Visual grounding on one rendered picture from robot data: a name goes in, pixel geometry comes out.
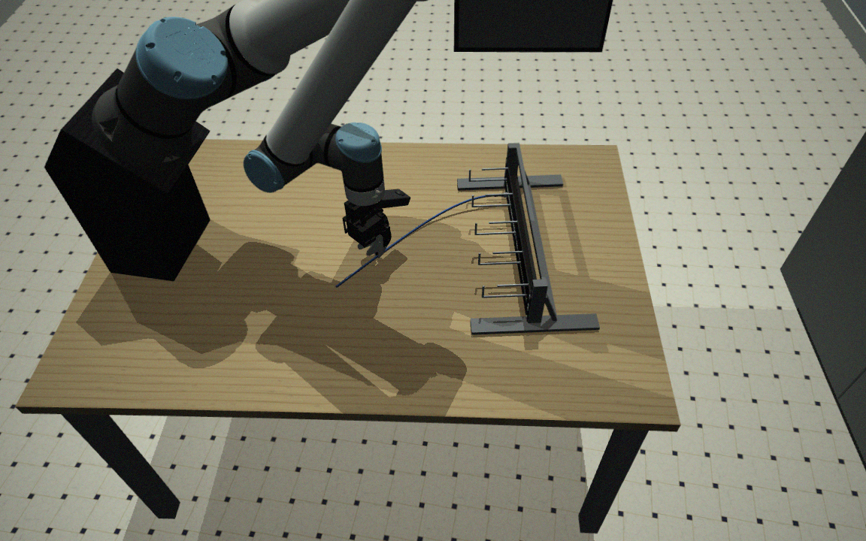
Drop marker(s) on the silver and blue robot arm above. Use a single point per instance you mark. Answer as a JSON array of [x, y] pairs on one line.
[[180, 68]]

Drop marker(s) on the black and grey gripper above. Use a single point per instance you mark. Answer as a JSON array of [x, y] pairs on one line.
[[372, 229]]

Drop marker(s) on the black free-standing rack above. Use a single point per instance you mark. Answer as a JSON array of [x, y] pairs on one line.
[[535, 292]]

